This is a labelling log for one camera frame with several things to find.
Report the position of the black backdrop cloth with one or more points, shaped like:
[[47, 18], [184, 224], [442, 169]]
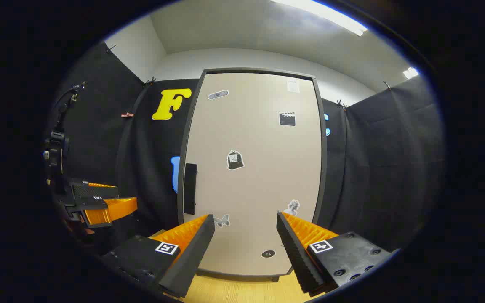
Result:
[[373, 168]]

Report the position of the red clip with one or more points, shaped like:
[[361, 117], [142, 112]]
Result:
[[127, 114]]

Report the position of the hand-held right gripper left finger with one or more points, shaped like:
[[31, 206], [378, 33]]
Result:
[[192, 256]]

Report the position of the grey cabinet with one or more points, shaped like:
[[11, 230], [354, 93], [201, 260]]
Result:
[[259, 70]]

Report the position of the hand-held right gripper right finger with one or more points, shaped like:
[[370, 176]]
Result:
[[297, 256]]

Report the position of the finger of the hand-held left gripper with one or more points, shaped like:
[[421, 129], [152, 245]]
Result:
[[91, 190], [112, 209]]

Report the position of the long ceiling light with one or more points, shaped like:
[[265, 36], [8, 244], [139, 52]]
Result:
[[331, 14]]

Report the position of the small ceiling light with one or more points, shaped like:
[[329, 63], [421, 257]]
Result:
[[411, 73]]

